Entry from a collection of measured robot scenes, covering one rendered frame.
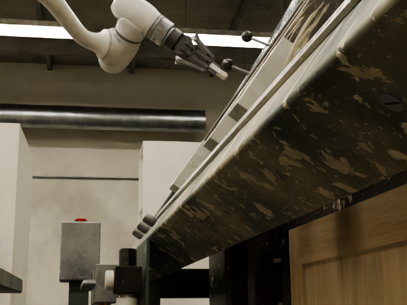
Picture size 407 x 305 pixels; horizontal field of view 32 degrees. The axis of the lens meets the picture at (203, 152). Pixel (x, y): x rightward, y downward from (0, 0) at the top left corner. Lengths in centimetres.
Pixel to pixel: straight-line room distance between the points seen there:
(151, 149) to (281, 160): 503
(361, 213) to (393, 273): 12
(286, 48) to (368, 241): 30
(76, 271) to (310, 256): 107
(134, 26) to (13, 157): 198
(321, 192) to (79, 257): 154
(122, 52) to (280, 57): 142
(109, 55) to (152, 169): 334
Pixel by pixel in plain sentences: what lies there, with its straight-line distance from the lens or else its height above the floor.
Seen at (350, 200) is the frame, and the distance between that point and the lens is 114.
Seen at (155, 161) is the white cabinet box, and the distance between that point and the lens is 568.
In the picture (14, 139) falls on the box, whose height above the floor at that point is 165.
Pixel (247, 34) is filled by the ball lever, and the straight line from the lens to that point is 230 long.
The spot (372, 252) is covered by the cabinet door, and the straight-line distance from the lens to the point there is 102.
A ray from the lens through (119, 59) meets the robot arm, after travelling 240.
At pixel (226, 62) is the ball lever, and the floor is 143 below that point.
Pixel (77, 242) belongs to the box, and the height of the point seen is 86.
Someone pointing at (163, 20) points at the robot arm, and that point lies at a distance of 233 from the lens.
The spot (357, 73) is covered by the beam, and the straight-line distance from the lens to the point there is 49.
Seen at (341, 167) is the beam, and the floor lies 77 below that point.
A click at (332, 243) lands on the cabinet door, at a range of 115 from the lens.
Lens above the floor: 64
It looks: 13 degrees up
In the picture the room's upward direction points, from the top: 1 degrees counter-clockwise
